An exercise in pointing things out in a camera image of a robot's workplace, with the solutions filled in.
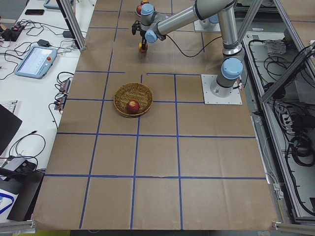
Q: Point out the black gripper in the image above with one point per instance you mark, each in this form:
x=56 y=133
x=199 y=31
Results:
x=143 y=36

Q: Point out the yellow red apple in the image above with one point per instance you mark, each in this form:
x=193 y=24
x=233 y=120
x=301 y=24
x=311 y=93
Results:
x=143 y=47

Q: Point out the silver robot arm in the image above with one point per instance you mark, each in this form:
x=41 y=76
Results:
x=213 y=16

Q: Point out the woven wicker basket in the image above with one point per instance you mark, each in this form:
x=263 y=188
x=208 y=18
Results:
x=138 y=92

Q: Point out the dark red apple in basket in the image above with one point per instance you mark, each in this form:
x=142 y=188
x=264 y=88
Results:
x=133 y=107

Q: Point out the blue teach pendant tablet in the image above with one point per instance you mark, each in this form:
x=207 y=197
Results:
x=37 y=62

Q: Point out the black smartphone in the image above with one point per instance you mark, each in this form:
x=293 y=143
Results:
x=34 y=12

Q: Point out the black laptop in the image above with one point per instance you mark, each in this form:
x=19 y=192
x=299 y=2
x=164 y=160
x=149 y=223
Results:
x=9 y=125

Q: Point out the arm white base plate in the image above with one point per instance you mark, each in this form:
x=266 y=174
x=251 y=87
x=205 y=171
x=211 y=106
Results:
x=197 y=27
x=233 y=98

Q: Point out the aluminium frame post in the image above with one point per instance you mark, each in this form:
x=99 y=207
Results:
x=73 y=26

